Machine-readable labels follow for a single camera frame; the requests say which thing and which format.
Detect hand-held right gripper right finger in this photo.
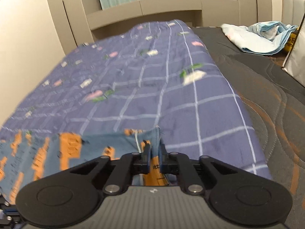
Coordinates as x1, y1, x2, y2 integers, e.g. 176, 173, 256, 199
160, 144, 239, 194

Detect blue orange printed pants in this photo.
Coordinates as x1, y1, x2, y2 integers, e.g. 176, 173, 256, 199
0, 126, 178, 204

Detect light blue white cloth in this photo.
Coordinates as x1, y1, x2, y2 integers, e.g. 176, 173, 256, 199
220, 21, 299, 56

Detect yellow packet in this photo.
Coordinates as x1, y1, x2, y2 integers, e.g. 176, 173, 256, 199
282, 27, 299, 53

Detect purple checkered floral blanket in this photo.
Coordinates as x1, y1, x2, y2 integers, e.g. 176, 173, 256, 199
0, 19, 273, 182

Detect beige window alcove cabinet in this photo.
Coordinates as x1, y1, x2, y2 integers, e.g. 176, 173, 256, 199
43, 0, 284, 50

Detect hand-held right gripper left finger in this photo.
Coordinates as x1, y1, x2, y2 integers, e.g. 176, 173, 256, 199
65, 140, 152, 194

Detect dark grey quilted mattress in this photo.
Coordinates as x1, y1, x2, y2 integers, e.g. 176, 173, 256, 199
191, 25, 305, 220

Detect wooden frame padded headboard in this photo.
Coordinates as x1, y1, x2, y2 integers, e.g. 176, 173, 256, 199
281, 0, 305, 27

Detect white bag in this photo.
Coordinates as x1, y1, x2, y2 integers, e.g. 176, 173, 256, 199
282, 12, 305, 89

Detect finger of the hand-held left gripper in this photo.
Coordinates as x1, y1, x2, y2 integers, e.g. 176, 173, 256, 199
0, 192, 23, 229

